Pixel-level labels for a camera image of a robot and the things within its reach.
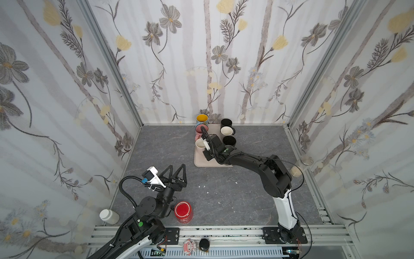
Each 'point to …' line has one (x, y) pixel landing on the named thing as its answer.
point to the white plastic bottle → (109, 216)
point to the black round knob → (204, 244)
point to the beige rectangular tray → (200, 159)
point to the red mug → (183, 212)
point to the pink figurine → (189, 246)
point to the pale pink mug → (199, 147)
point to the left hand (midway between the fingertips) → (176, 163)
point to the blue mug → (201, 118)
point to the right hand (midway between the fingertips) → (203, 143)
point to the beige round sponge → (295, 171)
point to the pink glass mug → (198, 133)
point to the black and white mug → (229, 140)
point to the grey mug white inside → (227, 130)
